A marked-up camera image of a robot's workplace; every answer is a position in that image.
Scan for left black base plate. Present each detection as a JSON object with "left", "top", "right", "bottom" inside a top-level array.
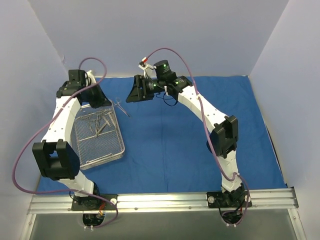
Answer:
[{"left": 71, "top": 194, "right": 119, "bottom": 211}]

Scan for steel tray divider rod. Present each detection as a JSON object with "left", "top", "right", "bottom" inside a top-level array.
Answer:
[{"left": 85, "top": 153, "right": 113, "bottom": 165}]

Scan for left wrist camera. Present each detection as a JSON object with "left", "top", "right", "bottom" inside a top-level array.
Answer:
[{"left": 86, "top": 70, "right": 95, "bottom": 81}]

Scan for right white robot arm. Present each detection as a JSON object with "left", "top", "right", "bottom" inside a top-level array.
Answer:
[{"left": 125, "top": 58, "right": 242, "bottom": 207}]

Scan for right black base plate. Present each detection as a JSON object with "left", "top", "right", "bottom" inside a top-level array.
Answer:
[{"left": 206, "top": 191, "right": 247, "bottom": 209}]

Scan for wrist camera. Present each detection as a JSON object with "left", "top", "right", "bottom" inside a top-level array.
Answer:
[
  {"left": 86, "top": 70, "right": 95, "bottom": 81},
  {"left": 138, "top": 57, "right": 177, "bottom": 80}
]

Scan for steel surgical scissors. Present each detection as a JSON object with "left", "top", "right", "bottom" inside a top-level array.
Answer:
[{"left": 80, "top": 113, "right": 99, "bottom": 134}]

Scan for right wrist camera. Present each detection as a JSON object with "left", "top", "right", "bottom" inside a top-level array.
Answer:
[{"left": 138, "top": 57, "right": 177, "bottom": 80}]

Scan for front aluminium rail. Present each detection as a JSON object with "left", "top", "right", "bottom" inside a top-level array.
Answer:
[{"left": 27, "top": 188, "right": 299, "bottom": 214}]

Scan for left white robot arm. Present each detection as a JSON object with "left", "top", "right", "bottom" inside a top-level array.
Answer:
[{"left": 32, "top": 69, "right": 112, "bottom": 210}]

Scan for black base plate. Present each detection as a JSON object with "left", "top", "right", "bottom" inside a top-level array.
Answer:
[
  {"left": 206, "top": 191, "right": 247, "bottom": 209},
  {"left": 71, "top": 194, "right": 119, "bottom": 211}
]

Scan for steel forceps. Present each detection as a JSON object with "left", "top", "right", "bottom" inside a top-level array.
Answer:
[{"left": 96, "top": 110, "right": 111, "bottom": 137}]

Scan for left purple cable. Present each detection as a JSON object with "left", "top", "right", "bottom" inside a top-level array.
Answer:
[{"left": 11, "top": 57, "right": 119, "bottom": 229}]

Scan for wire mesh instrument tray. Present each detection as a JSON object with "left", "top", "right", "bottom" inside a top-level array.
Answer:
[{"left": 70, "top": 104, "right": 125, "bottom": 170}]

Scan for blue surgical drape cloth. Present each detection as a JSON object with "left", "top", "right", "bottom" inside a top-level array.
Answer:
[{"left": 38, "top": 75, "right": 288, "bottom": 195}]

